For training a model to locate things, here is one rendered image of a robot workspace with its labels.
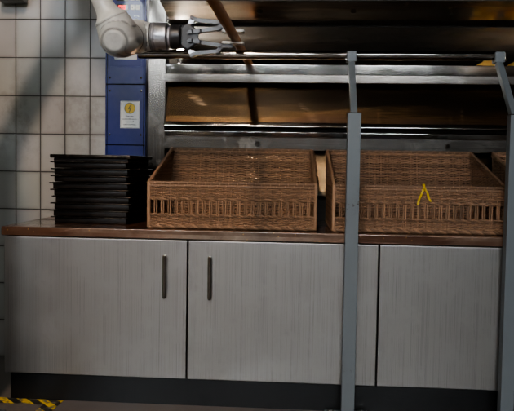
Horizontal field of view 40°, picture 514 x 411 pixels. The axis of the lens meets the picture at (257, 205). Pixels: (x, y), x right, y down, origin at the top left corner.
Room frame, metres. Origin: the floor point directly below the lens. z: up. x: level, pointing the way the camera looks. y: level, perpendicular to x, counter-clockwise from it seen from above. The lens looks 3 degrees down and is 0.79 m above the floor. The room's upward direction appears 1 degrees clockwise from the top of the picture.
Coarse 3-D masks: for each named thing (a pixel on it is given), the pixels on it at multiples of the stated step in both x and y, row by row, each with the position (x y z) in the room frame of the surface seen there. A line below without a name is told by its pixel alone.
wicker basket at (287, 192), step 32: (192, 160) 2.75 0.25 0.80; (224, 160) 2.74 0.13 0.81; (256, 160) 2.74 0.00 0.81; (288, 160) 2.73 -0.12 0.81; (160, 192) 2.30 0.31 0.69; (192, 192) 2.30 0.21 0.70; (224, 192) 2.29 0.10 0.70; (256, 192) 2.71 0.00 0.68; (288, 192) 2.28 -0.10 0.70; (160, 224) 2.30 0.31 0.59; (192, 224) 2.30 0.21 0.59; (224, 224) 2.30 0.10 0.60; (256, 224) 2.29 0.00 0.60; (288, 224) 2.28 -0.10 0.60
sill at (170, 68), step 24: (168, 72) 2.81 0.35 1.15; (192, 72) 2.80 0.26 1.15; (216, 72) 2.79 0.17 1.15; (240, 72) 2.79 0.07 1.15; (264, 72) 2.78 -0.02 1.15; (288, 72) 2.77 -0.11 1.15; (312, 72) 2.77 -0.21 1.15; (336, 72) 2.76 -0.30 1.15; (360, 72) 2.76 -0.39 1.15; (384, 72) 2.75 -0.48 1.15; (408, 72) 2.74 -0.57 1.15; (432, 72) 2.74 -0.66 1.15; (456, 72) 2.73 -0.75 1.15; (480, 72) 2.72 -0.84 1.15
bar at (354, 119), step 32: (352, 64) 2.36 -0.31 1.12; (352, 96) 2.24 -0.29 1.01; (512, 96) 2.21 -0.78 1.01; (352, 128) 2.16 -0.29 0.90; (512, 128) 2.13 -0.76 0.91; (352, 160) 2.16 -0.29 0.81; (512, 160) 2.13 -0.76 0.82; (352, 192) 2.16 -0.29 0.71; (512, 192) 2.13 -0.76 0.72; (352, 224) 2.16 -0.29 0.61; (512, 224) 2.13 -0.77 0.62; (352, 256) 2.16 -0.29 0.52; (512, 256) 2.13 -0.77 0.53; (352, 288) 2.16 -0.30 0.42; (512, 288) 2.13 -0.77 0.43; (352, 320) 2.16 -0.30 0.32; (512, 320) 2.13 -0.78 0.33; (352, 352) 2.16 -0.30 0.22; (512, 352) 2.13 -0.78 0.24; (352, 384) 2.16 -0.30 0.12; (512, 384) 2.13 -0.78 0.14
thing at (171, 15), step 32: (160, 0) 2.66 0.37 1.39; (192, 0) 2.65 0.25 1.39; (224, 0) 2.64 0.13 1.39; (256, 0) 2.63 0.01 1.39; (288, 0) 2.63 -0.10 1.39; (320, 0) 2.62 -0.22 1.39; (352, 0) 2.61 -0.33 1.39; (384, 0) 2.60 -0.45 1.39; (416, 0) 2.59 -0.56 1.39; (448, 0) 2.59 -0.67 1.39; (480, 0) 2.58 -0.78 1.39; (512, 0) 2.57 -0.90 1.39
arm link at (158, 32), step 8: (152, 24) 2.27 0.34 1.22; (160, 24) 2.27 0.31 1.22; (168, 24) 2.29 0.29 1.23; (152, 32) 2.25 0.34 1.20; (160, 32) 2.25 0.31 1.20; (168, 32) 2.27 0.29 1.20; (152, 40) 2.26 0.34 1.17; (160, 40) 2.26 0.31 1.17; (168, 40) 2.27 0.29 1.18; (152, 48) 2.28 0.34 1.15; (160, 48) 2.28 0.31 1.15; (168, 48) 2.30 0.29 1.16
